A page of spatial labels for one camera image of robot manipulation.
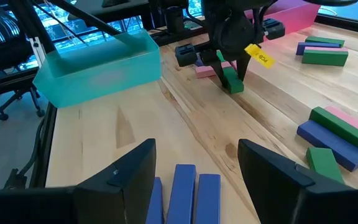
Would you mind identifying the black cable bundle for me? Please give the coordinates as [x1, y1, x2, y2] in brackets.
[3, 117, 47, 190]

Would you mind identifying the silver aluminium post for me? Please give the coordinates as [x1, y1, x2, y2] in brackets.
[29, 36, 48, 67]

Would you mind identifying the dark grey desk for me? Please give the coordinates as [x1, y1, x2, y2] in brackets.
[70, 0, 151, 16]

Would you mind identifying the black office chair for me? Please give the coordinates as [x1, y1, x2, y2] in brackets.
[0, 12, 47, 126]

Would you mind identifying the yellow label tag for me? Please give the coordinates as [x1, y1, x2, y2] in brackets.
[244, 43, 277, 70]

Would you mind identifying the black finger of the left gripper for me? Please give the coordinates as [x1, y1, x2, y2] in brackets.
[201, 49, 229, 91]
[236, 51, 252, 82]

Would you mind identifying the green translucent plastic bin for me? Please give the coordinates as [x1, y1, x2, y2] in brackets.
[32, 29, 162, 109]

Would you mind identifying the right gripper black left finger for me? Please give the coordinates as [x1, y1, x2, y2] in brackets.
[73, 139, 157, 224]

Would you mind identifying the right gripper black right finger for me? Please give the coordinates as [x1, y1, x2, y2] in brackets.
[237, 139, 316, 224]

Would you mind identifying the pink translucent plastic bin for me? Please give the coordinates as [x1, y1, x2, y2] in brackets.
[244, 0, 322, 35]

